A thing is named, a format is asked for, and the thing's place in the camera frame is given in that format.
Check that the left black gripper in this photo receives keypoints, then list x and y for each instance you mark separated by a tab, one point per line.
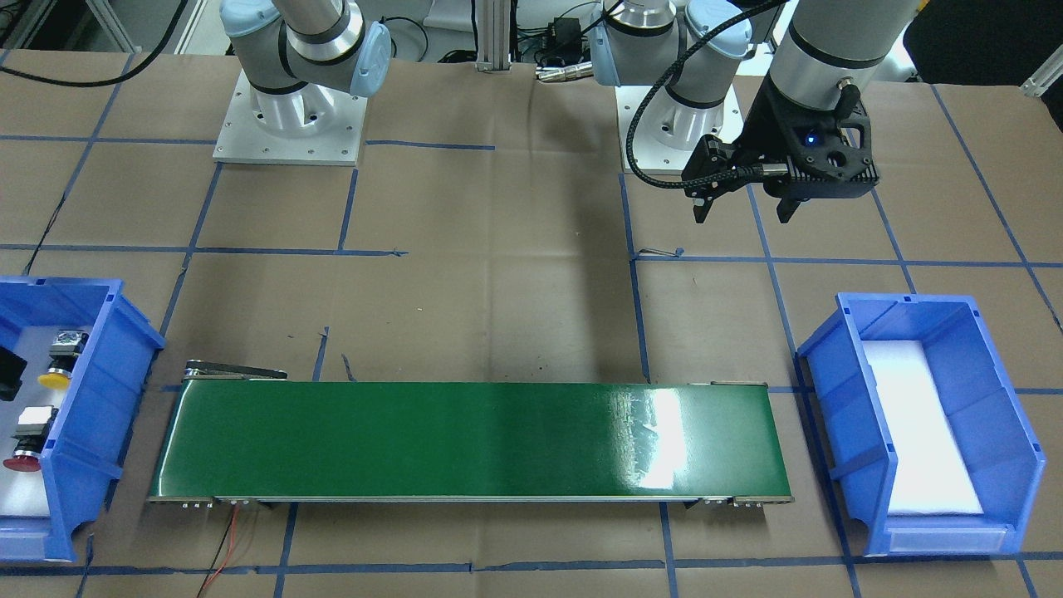
761	133

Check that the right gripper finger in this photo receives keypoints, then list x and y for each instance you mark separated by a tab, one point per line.
12	369

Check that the yellow push button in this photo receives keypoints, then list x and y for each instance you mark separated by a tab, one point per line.
64	351

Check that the red push button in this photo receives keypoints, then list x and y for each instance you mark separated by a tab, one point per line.
31	433

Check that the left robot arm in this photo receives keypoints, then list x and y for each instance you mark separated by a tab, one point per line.
693	52

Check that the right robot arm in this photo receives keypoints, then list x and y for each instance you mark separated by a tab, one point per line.
217	251

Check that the blue destination bin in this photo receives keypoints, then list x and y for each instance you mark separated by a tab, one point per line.
83	455

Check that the white foam pad destination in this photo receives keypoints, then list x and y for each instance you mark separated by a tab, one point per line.
23	494

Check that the green conveyor belt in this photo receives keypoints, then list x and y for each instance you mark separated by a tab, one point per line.
279	440

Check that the blue source bin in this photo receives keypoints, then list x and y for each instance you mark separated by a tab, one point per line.
995	438

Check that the white foam pad source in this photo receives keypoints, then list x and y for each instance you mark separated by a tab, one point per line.
931	478

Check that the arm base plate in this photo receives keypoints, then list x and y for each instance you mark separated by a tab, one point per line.
312	126
668	132

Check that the aluminium frame post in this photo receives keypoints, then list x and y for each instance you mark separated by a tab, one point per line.
494	29

